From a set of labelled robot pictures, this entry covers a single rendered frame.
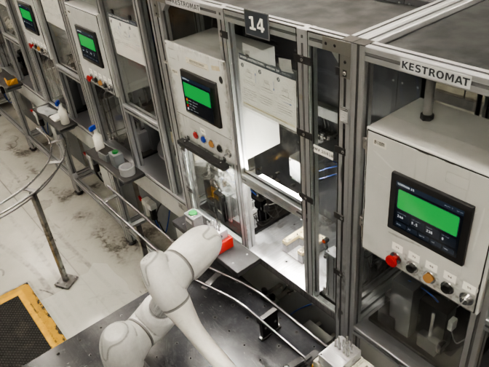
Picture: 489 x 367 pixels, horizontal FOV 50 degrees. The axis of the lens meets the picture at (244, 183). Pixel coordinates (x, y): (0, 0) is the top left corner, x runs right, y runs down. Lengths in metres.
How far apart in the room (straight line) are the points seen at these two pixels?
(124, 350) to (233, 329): 0.53
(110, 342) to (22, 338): 1.60
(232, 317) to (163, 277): 0.88
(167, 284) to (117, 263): 2.31
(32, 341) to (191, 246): 2.09
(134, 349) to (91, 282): 1.75
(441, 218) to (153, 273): 0.86
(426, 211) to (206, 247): 0.71
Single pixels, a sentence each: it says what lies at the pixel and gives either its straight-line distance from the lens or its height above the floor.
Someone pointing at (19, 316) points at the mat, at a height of 0.01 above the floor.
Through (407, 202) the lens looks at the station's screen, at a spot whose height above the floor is 1.63.
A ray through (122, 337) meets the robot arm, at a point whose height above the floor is 0.95.
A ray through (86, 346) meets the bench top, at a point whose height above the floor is 0.68.
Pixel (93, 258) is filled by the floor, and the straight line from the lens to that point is 4.09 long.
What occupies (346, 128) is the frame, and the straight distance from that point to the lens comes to 1.63.
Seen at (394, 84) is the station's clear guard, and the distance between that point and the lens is 1.49.
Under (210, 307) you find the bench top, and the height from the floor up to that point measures 0.68.
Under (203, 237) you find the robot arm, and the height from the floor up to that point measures 1.42.
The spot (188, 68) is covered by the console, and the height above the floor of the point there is 1.74.
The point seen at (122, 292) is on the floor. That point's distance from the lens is 3.75.
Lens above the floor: 2.53
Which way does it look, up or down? 34 degrees down
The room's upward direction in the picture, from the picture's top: 6 degrees counter-clockwise
